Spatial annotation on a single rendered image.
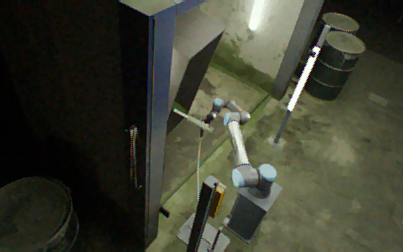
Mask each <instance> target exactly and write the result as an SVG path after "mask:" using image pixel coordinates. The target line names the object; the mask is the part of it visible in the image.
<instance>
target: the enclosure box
mask: <svg viewBox="0 0 403 252"><path fill-rule="evenodd" d="M225 29H226V27H225V26H224V25H221V24H220V23H218V22H217V21H216V20H214V19H213V18H210V17H209V16H207V15H206V14H205V13H203V12H201V11H199V10H198V9H197V8H195V7H194V8H191V9H190V10H189V11H186V12H184V13H181V14H179V15H178V16H176V20H175V29H174V46H173V54H172V72H171V81H170V89H169V106H168V115H167V132H166V137H167V136H168V135H169V134H170V133H171V132H172V131H173V130H174V129H175V128H176V126H177V125H178V124H179V123H180V122H181V121H182V120H184V118H185V117H184V116H182V115H180V114H179V113H177V112H174V109H176V110H178V111H179V112H182V113H183V114H184V115H188V114H189V111H190V109H191V106H192V105H193V101H194V100H195V98H196V95H197V93H198V90H199V88H200V87H201V83H202V82H203V78H204V77H205V76H206V72H207V71H208V67H209V66H210V63H211V61H212V59H213V56H214V54H215V52H216V49H217V48H218V45H219V43H220V40H221V38H222V37H223V34H224V32H225Z"/></svg>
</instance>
